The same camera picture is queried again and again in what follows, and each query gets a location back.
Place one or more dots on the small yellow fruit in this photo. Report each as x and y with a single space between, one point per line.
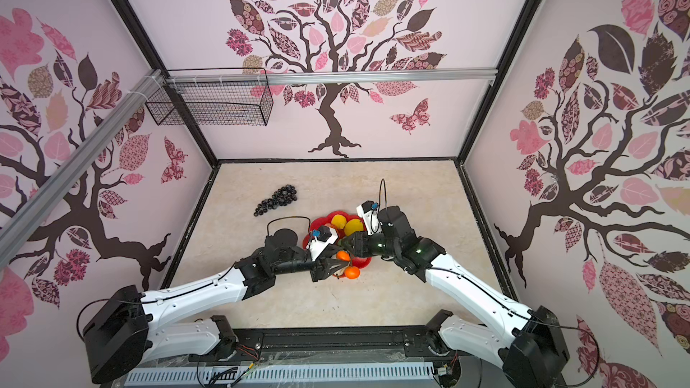
339 221

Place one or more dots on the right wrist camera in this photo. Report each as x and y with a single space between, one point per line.
368 212

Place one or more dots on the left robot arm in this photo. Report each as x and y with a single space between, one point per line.
132 326

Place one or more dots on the dark grape bunch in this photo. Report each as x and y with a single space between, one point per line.
282 197

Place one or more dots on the aluminium rail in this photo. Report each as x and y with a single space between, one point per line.
443 74
16 233

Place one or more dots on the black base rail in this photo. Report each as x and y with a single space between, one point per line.
331 345

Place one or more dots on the black wire basket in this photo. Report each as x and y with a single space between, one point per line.
213 97

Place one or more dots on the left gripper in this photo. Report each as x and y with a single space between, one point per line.
325 269

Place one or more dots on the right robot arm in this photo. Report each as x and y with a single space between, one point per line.
527 344

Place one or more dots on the aluminium rail left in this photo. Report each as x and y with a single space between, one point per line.
16 233

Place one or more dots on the aluminium rail back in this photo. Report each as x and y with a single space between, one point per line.
443 74

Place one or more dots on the white cable duct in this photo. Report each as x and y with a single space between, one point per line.
401 374

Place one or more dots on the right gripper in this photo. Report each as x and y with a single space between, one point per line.
361 245

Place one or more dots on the orange tangerine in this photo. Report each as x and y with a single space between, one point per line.
343 255
351 272

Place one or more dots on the red flower-shaped bowl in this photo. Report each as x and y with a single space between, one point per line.
359 262

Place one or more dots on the yellow lemon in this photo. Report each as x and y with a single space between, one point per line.
353 226

